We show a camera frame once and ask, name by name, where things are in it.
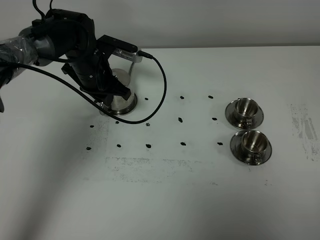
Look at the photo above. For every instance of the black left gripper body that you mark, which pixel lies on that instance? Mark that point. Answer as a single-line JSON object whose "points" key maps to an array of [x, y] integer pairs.
{"points": [[93, 75]]}

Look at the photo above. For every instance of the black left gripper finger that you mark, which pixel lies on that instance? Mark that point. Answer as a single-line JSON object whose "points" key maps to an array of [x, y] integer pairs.
{"points": [[118, 89], [106, 99]]}

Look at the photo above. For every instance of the stainless steel teapot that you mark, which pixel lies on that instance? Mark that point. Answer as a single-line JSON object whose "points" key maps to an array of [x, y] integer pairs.
{"points": [[125, 77]]}

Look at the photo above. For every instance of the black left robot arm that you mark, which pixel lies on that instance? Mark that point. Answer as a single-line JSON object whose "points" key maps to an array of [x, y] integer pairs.
{"points": [[69, 38]]}

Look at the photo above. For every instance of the steel teapot coaster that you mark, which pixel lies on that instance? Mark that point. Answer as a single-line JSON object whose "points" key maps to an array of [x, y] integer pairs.
{"points": [[119, 106]]}

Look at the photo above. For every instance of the far stainless steel saucer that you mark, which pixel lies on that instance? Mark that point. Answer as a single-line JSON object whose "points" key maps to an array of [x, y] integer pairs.
{"points": [[231, 119]]}

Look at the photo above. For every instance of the far stainless steel teacup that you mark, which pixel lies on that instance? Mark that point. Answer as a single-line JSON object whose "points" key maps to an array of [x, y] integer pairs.
{"points": [[245, 112]]}

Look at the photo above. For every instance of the stainless steel teacup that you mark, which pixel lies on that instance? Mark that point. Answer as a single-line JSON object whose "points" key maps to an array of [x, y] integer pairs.
{"points": [[245, 112], [254, 145]]}

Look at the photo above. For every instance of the near stainless steel teacup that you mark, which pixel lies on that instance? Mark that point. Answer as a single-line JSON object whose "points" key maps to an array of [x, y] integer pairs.
{"points": [[254, 145]]}

